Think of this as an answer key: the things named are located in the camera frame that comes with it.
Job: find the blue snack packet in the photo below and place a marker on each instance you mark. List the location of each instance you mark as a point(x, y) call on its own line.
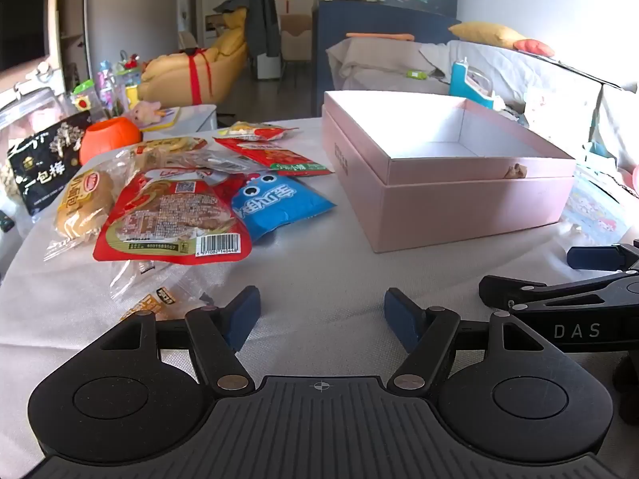
point(279, 207)

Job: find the round yellow cookie packet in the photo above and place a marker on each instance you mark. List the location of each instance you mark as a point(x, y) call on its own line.
point(150, 304)

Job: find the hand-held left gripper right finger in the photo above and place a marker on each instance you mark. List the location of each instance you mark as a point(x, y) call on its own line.
point(402, 317)

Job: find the wooden wall shelf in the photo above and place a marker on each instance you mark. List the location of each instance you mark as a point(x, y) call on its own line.
point(70, 20)

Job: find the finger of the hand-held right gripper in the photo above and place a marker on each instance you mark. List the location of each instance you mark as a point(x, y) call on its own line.
point(591, 258)
point(504, 292)

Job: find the yellow pillow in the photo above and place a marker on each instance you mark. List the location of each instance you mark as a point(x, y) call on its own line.
point(484, 35)

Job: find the clear bread packet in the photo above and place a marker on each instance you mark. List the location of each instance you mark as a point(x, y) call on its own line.
point(82, 204)

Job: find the black television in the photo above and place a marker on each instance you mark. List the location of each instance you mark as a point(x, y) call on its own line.
point(20, 10)

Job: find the clear cracker packet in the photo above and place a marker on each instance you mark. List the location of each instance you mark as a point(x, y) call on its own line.
point(169, 149)

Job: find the teal toy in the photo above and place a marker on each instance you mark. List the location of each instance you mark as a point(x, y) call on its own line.
point(462, 85)

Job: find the picture book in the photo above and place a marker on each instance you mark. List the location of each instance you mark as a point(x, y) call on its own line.
point(172, 115)

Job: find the person's right hand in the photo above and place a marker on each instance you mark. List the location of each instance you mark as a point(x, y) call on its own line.
point(628, 384)

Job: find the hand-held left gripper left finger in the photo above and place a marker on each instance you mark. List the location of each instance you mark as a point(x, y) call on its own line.
point(244, 317)

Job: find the large red snack packet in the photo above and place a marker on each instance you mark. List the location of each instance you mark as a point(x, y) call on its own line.
point(164, 214)

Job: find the blue cartoon printed sheet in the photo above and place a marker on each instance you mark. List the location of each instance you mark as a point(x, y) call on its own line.
point(594, 214)

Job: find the dark hanging coat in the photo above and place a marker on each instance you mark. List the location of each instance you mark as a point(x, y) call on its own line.
point(259, 20)

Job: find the orange pillow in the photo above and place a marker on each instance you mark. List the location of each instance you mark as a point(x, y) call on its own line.
point(535, 47)

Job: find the small green toy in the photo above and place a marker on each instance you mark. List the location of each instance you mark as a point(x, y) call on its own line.
point(417, 75)

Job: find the clear jar with red toys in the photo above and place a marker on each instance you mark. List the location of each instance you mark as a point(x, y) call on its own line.
point(131, 70)

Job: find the black plum packet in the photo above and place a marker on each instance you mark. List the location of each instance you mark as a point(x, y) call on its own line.
point(45, 169)

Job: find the pink plush toy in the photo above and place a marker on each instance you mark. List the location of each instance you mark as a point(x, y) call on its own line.
point(145, 112)

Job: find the green strawberry cup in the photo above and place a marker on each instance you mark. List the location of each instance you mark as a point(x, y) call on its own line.
point(83, 97)

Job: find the white television console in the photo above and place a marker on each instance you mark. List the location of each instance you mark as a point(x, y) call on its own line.
point(30, 79)

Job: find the beige dining chair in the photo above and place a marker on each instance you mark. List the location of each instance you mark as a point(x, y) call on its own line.
point(295, 35)

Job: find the orange pumpkin container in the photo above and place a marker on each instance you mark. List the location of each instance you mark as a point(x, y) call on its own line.
point(107, 139)

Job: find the orange roll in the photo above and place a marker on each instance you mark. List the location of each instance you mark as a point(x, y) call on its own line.
point(379, 36)

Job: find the red yellow puff ball packet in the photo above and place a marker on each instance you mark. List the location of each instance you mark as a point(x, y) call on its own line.
point(259, 132)

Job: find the pink cardboard box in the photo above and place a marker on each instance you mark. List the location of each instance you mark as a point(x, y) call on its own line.
point(449, 199)

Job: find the red green-edged snack packet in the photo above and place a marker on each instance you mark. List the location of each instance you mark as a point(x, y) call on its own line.
point(279, 157)

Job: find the colorful kids water bottle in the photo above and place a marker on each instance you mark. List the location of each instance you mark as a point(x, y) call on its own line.
point(106, 85)

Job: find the blue cabinet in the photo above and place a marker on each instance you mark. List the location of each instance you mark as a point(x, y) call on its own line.
point(379, 22)

